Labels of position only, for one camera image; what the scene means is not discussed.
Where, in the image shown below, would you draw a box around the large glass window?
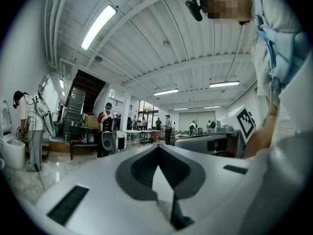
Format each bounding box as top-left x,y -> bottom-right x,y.
138,100 -> 159,129

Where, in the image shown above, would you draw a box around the person's head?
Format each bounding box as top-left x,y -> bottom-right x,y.
199,0 -> 254,25

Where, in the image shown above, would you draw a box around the white roller shutter door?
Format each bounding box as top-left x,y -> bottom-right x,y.
178,111 -> 216,132

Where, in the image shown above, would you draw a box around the person's grey striped shirt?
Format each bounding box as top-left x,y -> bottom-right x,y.
241,0 -> 313,235

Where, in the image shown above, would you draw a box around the small cardboard box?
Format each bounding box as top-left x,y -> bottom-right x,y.
84,116 -> 100,129

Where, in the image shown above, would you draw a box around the white work table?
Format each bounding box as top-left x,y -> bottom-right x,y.
126,129 -> 142,149

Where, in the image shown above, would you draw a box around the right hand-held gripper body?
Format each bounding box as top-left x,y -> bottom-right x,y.
171,105 -> 257,159

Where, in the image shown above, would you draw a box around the white toilet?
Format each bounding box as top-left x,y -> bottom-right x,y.
0,100 -> 26,170

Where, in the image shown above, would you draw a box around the person's right forearm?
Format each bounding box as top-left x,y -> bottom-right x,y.
243,101 -> 279,159

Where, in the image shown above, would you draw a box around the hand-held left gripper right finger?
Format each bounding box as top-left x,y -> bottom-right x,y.
158,144 -> 260,235

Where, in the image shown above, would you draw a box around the dark wooden table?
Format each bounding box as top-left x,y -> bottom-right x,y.
69,125 -> 100,161

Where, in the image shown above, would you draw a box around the corrugated metal panel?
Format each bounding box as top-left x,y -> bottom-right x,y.
63,87 -> 86,138

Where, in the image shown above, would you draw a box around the light blue chest harness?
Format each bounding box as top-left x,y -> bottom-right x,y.
254,15 -> 310,93

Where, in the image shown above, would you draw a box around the dark wooden staircase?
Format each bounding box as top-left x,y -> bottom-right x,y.
65,69 -> 106,115

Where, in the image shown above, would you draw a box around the black head camera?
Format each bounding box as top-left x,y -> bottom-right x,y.
185,0 -> 203,22

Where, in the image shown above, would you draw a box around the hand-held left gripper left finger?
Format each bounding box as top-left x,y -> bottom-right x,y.
36,144 -> 172,235

